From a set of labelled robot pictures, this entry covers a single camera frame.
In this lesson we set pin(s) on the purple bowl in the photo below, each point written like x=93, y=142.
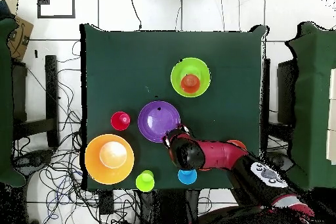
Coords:
x=157, y=121

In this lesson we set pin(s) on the orange cup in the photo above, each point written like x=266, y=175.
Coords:
x=190, y=84

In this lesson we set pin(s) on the lime green cup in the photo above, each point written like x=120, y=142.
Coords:
x=145, y=182

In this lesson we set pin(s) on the green bowl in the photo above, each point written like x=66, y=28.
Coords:
x=190, y=66

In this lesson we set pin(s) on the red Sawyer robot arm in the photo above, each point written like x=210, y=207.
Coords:
x=223, y=153

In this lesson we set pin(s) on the blue cup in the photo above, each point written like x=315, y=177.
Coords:
x=187, y=178

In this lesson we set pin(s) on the red cup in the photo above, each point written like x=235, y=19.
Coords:
x=120, y=121

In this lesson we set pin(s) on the orange bowl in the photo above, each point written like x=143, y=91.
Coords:
x=237, y=143

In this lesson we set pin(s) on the large yellow bowl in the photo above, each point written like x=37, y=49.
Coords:
x=94, y=161

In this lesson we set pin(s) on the dark green tablecloth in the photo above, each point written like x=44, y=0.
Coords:
x=126, y=58

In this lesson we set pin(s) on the black metal stand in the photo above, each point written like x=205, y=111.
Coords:
x=286, y=90
x=51, y=90

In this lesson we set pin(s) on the black chair base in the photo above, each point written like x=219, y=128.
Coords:
x=34, y=158

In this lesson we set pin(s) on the green cloth covered table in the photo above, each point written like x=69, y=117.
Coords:
x=315, y=76
x=5, y=103

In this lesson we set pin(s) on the white box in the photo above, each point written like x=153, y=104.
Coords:
x=333, y=84
x=332, y=147

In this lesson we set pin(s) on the cardboard box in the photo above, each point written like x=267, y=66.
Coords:
x=19, y=40

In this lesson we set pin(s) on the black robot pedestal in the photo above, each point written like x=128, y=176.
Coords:
x=162, y=208

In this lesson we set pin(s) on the black square frame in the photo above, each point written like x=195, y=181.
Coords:
x=56, y=17

